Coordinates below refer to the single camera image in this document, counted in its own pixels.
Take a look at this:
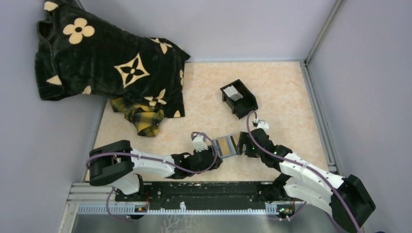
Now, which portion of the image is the blue card holder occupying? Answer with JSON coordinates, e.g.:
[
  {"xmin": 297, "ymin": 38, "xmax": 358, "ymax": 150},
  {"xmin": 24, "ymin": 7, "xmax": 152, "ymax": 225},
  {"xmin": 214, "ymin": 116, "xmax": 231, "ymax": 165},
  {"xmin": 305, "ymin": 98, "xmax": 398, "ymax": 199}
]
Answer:
[{"xmin": 213, "ymin": 132, "xmax": 247, "ymax": 159}]

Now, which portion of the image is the black card box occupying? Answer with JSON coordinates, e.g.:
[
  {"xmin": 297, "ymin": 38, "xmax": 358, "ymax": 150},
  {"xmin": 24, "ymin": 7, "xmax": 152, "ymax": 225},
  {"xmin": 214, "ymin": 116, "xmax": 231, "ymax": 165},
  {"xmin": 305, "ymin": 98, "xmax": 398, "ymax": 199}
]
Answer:
[{"xmin": 220, "ymin": 79, "xmax": 258, "ymax": 119}]

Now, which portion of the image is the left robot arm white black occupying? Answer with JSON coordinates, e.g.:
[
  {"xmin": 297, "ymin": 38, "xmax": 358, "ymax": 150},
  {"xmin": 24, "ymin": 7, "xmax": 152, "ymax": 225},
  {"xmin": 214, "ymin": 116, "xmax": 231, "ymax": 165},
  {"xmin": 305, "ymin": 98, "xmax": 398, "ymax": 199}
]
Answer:
[{"xmin": 86, "ymin": 140, "xmax": 223, "ymax": 201}]

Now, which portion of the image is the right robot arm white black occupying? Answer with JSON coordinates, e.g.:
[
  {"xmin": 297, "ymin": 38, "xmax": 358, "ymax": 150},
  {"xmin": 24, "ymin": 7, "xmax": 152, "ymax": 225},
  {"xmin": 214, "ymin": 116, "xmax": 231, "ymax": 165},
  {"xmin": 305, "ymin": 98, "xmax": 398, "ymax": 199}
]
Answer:
[{"xmin": 237, "ymin": 129, "xmax": 376, "ymax": 233}]

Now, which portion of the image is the stack of white cards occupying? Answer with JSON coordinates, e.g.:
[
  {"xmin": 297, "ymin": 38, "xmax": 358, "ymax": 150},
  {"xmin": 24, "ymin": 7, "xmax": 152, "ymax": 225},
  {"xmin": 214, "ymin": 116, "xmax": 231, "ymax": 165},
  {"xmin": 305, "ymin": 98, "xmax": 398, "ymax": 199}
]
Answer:
[{"xmin": 223, "ymin": 85, "xmax": 243, "ymax": 101}]

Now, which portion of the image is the yellow black plaid cloth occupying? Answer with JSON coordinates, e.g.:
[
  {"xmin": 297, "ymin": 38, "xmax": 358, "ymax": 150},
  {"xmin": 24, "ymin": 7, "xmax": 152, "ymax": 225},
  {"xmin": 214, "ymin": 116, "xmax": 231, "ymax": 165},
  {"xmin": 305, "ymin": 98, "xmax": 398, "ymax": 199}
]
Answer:
[{"xmin": 110, "ymin": 98, "xmax": 165, "ymax": 137}]

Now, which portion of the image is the black floral plush blanket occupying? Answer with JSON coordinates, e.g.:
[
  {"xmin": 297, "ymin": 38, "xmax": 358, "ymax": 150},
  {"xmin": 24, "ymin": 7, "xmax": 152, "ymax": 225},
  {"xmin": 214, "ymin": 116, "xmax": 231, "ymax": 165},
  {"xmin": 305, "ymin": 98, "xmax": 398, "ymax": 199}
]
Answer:
[{"xmin": 34, "ymin": 0, "xmax": 189, "ymax": 118}]

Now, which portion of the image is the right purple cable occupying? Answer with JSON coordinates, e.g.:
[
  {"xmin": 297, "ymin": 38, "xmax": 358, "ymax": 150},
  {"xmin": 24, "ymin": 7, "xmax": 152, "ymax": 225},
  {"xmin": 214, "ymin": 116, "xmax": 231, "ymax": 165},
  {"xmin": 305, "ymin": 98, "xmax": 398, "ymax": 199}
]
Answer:
[{"xmin": 246, "ymin": 110, "xmax": 364, "ymax": 233}]

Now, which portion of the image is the purple cable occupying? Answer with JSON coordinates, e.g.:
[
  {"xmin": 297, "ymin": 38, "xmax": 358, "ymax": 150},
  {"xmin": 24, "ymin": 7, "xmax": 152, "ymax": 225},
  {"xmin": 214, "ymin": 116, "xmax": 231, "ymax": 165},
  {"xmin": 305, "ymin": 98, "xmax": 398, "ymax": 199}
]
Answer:
[
  {"xmin": 86, "ymin": 131, "xmax": 220, "ymax": 222},
  {"xmin": 246, "ymin": 110, "xmax": 364, "ymax": 233}
]

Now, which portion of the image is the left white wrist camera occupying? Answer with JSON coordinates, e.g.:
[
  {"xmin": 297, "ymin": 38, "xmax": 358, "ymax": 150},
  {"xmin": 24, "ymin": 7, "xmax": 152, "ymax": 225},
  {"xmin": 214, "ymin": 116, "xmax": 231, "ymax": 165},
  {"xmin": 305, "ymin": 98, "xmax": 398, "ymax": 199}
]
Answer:
[{"xmin": 192, "ymin": 134, "xmax": 208, "ymax": 152}]

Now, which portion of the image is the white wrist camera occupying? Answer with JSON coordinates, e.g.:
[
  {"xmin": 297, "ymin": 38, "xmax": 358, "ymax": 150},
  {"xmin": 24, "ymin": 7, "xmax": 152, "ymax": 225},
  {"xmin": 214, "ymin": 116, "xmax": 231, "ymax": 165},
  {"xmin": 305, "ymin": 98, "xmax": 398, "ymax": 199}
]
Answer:
[
  {"xmin": 252, "ymin": 119, "xmax": 270, "ymax": 134},
  {"xmin": 192, "ymin": 134, "xmax": 208, "ymax": 152}
]

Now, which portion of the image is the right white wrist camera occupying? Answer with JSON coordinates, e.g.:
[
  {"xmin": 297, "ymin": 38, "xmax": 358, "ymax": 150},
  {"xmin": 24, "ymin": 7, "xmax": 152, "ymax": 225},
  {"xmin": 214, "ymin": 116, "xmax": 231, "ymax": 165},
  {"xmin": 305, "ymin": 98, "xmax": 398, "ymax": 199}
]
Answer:
[{"xmin": 252, "ymin": 119, "xmax": 270, "ymax": 134}]

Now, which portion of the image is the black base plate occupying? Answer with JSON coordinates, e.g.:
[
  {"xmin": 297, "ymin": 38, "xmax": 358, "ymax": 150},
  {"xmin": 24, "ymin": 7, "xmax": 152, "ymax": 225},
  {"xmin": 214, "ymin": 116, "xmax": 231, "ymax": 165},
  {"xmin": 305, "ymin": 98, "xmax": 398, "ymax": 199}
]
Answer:
[{"xmin": 114, "ymin": 182, "xmax": 299, "ymax": 213}]

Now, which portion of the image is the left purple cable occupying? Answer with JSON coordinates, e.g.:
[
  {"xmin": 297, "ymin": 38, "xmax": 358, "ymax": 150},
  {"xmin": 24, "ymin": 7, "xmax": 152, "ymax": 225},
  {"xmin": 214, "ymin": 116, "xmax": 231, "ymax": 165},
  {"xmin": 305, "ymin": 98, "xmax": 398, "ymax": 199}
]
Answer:
[{"xmin": 86, "ymin": 131, "xmax": 220, "ymax": 222}]

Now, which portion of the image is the aluminium frame rail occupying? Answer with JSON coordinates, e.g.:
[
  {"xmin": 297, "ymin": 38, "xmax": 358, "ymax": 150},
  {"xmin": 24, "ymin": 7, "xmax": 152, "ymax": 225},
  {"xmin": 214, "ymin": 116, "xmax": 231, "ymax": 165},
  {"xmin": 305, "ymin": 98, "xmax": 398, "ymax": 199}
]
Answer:
[{"xmin": 59, "ymin": 182, "xmax": 305, "ymax": 233}]

